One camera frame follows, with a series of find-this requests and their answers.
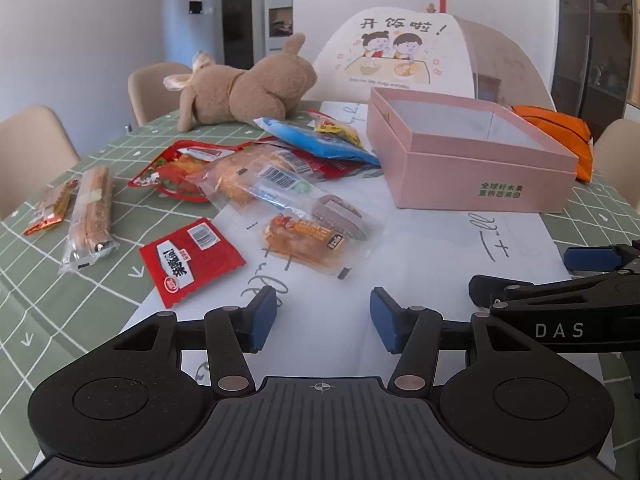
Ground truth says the clear orange cracker packet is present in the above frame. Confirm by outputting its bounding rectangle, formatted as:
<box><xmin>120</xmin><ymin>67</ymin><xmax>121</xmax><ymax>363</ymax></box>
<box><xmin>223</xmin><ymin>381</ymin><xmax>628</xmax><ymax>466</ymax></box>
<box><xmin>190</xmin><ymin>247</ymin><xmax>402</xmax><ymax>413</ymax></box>
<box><xmin>187</xmin><ymin>144</ymin><xmax>326</xmax><ymax>216</ymax></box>

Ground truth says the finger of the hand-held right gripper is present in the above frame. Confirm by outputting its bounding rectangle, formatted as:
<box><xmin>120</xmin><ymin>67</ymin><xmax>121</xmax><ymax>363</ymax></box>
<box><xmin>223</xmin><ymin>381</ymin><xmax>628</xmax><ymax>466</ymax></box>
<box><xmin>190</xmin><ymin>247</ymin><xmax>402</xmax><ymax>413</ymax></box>
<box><xmin>564</xmin><ymin>241</ymin><xmax>640</xmax><ymax>273</ymax></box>
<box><xmin>469</xmin><ymin>270</ymin><xmax>640</xmax><ymax>314</ymax></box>

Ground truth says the clear brown biscuit packet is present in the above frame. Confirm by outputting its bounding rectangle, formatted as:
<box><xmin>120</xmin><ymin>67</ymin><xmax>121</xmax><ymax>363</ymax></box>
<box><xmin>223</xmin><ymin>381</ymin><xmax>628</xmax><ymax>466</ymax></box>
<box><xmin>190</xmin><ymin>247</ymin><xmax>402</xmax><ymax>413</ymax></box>
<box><xmin>280</xmin><ymin>192</ymin><xmax>383</xmax><ymax>246</ymax></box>

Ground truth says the yellow snack packet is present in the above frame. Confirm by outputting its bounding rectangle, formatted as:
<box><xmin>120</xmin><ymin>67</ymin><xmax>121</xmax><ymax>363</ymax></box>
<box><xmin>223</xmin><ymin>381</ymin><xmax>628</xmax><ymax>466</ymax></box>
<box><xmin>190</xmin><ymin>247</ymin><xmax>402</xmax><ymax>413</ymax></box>
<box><xmin>307</xmin><ymin>109</ymin><xmax>365</xmax><ymax>150</ymax></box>

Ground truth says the red chicken feet packet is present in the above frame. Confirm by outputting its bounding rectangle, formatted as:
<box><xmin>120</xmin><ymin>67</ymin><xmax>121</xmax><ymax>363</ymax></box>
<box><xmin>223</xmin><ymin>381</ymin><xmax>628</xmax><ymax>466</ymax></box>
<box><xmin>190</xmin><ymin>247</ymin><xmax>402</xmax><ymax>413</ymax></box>
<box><xmin>128</xmin><ymin>140</ymin><xmax>241</xmax><ymax>204</ymax></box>

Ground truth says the pink cardboard box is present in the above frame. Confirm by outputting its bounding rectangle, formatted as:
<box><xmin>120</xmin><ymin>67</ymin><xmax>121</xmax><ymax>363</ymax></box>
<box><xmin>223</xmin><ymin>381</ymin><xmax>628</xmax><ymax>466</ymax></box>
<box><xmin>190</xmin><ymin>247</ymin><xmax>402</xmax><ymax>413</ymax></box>
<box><xmin>366</xmin><ymin>87</ymin><xmax>593</xmax><ymax>213</ymax></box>

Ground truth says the orange zip pouch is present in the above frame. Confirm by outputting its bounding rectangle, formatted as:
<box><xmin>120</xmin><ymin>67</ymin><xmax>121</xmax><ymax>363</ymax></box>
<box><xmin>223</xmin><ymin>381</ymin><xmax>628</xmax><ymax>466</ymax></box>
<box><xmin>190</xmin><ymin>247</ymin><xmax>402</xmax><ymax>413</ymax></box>
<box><xmin>511</xmin><ymin>105</ymin><xmax>594</xmax><ymax>182</ymax></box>

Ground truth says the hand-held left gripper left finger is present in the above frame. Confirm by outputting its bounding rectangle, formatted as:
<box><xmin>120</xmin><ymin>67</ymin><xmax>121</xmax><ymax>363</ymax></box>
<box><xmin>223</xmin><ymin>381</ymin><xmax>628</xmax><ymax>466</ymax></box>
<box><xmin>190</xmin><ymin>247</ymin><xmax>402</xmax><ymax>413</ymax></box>
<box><xmin>111</xmin><ymin>285</ymin><xmax>278</xmax><ymax>395</ymax></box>

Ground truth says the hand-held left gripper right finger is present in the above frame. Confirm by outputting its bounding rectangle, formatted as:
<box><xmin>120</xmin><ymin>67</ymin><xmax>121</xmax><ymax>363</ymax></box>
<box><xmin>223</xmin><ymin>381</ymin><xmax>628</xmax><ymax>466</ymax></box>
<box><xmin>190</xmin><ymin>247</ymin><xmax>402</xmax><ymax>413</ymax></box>
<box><xmin>370</xmin><ymin>286</ymin><xmax>501</xmax><ymax>395</ymax></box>

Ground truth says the white paper table runner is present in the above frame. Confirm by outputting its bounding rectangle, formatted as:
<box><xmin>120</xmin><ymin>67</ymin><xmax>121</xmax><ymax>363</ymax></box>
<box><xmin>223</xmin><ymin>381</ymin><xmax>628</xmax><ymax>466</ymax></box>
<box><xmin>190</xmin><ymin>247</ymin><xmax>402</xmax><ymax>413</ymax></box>
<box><xmin>117</xmin><ymin>99</ymin><xmax>575</xmax><ymax>388</ymax></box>

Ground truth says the blue snack packet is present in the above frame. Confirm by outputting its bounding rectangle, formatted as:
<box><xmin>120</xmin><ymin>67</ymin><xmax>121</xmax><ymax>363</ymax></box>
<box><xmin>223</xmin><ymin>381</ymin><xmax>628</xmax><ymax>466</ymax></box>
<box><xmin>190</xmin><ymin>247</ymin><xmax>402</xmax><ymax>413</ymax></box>
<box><xmin>253</xmin><ymin>116</ymin><xmax>381</xmax><ymax>167</ymax></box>

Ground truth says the red square snack packet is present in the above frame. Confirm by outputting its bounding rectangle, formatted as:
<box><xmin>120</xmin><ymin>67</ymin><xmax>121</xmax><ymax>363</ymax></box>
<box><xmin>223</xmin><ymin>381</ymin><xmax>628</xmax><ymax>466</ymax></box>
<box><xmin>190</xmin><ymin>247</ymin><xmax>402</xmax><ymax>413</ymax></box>
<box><xmin>139</xmin><ymin>217</ymin><xmax>247</xmax><ymax>309</ymax></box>

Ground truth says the long sausage bread packet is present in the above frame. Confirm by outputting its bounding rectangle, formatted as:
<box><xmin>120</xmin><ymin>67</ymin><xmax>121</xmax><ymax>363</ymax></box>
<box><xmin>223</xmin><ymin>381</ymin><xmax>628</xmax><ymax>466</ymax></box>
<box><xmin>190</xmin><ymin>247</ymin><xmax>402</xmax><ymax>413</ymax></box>
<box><xmin>58</xmin><ymin>164</ymin><xmax>121</xmax><ymax>275</ymax></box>

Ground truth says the cartoon print mesh food cover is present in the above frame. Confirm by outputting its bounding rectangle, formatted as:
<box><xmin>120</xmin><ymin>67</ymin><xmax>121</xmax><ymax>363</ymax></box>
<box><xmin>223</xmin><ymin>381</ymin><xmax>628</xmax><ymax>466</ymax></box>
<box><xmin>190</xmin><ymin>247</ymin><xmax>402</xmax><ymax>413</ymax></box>
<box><xmin>302</xmin><ymin>6</ymin><xmax>557</xmax><ymax>111</ymax></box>

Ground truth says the red snack packet white oval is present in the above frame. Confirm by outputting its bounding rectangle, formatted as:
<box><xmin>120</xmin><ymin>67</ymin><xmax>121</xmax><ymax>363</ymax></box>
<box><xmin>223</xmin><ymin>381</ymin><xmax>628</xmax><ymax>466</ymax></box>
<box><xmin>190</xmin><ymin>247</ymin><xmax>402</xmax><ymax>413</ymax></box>
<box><xmin>280</xmin><ymin>147</ymin><xmax>373</xmax><ymax>181</ymax></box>

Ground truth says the beige dining chair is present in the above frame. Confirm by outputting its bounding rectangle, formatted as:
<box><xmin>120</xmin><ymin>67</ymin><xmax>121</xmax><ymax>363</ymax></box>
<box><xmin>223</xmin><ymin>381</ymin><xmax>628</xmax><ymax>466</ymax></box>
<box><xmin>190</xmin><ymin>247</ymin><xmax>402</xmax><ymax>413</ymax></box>
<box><xmin>127</xmin><ymin>62</ymin><xmax>193</xmax><ymax>127</ymax></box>
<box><xmin>592</xmin><ymin>119</ymin><xmax>640</xmax><ymax>196</ymax></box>
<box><xmin>0</xmin><ymin>106</ymin><xmax>81</xmax><ymax>221</ymax></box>

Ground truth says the brown plush bunny toy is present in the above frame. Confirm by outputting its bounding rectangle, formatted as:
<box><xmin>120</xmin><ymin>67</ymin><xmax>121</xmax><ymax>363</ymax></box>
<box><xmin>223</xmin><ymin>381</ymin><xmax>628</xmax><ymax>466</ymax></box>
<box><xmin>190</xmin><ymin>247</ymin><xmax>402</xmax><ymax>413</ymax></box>
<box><xmin>164</xmin><ymin>32</ymin><xmax>319</xmax><ymax>132</ymax></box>

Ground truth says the orange dried tofu packet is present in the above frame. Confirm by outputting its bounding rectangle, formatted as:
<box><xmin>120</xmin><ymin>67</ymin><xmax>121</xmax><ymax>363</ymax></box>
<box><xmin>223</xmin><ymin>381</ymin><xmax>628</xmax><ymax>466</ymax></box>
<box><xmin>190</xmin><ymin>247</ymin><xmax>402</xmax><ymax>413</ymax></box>
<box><xmin>261</xmin><ymin>212</ymin><xmax>347</xmax><ymax>277</ymax></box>

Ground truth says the small wafer packet red edge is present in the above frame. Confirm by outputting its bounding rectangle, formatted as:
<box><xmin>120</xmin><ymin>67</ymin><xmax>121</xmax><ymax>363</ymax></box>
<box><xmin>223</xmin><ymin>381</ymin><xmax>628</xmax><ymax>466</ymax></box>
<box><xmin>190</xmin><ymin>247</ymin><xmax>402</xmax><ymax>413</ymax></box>
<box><xmin>22</xmin><ymin>178</ymin><xmax>80</xmax><ymax>237</ymax></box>

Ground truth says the dark glass display cabinet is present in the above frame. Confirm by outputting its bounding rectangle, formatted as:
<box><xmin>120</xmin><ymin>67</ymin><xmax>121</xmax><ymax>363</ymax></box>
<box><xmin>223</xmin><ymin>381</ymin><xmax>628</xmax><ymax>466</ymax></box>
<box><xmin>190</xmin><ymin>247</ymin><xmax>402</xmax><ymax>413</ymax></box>
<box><xmin>552</xmin><ymin>0</ymin><xmax>640</xmax><ymax>136</ymax></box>

